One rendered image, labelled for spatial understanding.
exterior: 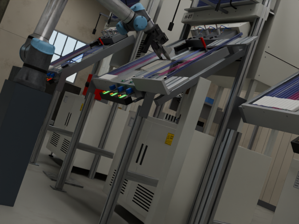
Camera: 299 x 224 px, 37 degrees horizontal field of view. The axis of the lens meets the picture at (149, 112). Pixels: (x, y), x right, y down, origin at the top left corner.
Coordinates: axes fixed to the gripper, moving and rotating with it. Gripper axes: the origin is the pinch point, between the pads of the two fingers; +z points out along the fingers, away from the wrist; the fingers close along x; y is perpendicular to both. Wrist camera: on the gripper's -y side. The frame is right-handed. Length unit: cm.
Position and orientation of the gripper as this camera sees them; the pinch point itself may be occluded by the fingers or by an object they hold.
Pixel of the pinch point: (164, 59)
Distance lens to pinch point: 261.7
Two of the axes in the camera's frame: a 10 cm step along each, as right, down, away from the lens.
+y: 7.2, -6.4, 2.8
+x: -4.6, -1.3, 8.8
